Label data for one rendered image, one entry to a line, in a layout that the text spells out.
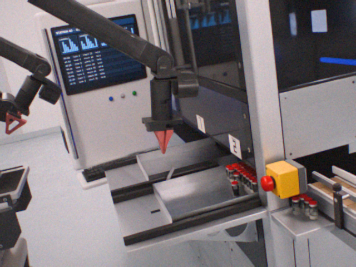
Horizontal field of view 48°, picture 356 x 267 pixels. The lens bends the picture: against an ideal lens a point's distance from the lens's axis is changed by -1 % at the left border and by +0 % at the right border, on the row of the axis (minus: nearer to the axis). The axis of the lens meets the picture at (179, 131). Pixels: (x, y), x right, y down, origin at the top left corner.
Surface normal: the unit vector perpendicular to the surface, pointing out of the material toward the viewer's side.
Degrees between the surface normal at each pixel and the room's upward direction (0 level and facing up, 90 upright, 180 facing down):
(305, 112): 90
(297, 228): 0
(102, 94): 90
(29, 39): 90
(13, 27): 90
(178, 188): 0
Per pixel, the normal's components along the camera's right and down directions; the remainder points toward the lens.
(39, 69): 0.37, 0.36
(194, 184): -0.17, -0.95
